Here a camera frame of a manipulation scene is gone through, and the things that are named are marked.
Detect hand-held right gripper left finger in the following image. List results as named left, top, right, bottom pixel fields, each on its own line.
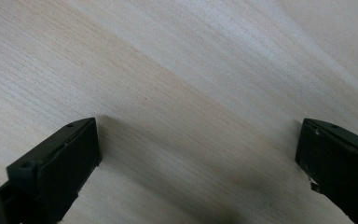
left=0, top=117, right=103, bottom=224

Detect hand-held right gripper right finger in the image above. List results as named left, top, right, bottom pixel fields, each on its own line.
left=295, top=118, right=358, bottom=224

